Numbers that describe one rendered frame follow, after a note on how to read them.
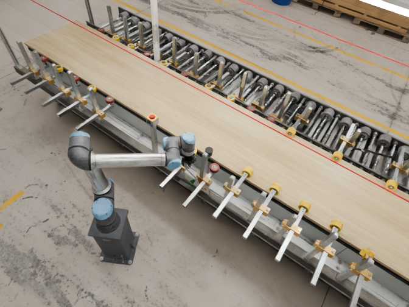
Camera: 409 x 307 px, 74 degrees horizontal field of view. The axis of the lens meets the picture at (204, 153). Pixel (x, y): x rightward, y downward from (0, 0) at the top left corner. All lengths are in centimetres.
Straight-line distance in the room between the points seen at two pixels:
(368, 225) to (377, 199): 28
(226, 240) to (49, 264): 170
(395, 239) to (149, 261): 207
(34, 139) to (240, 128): 258
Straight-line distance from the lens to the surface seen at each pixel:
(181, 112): 265
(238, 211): 232
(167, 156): 173
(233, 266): 290
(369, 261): 205
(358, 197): 256
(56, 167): 361
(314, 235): 244
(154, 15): 308
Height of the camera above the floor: 275
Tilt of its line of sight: 52 degrees down
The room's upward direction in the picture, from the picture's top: 8 degrees clockwise
